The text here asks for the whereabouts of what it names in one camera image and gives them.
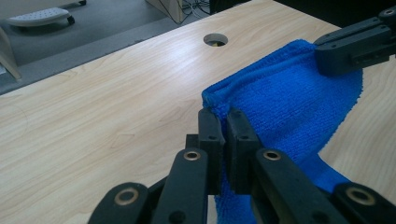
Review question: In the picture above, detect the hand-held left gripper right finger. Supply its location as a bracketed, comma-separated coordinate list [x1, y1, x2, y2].
[225, 107, 262, 195]

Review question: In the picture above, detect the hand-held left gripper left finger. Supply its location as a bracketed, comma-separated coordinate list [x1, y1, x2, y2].
[185, 107, 226, 196]

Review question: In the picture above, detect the blue microfibre cloth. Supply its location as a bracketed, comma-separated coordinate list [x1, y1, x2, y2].
[201, 38, 364, 224]

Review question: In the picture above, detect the dark furniture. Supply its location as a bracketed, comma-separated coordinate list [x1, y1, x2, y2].
[209, 0, 396, 29]

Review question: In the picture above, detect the beige cabinet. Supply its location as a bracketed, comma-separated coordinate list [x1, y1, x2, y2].
[145, 0, 185, 24]

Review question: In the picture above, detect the white base with black caster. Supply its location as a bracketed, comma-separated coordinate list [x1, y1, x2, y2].
[59, 0, 88, 9]

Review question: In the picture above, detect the beige furniture leg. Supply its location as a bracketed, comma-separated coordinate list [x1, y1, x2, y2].
[0, 27, 22, 81]

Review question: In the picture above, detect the bundle of cables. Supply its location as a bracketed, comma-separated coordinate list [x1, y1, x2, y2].
[181, 0, 212, 19]

